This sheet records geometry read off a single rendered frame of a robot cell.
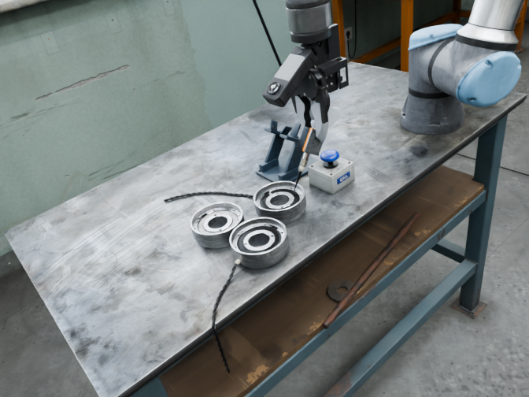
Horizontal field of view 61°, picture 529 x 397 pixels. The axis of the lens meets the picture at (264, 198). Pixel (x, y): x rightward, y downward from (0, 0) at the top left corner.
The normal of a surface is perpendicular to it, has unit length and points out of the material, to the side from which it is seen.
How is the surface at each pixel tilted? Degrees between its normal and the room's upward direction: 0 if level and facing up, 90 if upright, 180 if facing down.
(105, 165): 90
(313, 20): 90
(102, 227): 0
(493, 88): 97
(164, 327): 0
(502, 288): 0
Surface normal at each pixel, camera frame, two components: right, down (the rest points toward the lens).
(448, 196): -0.16, -0.81
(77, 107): 0.63, 0.35
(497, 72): 0.27, 0.62
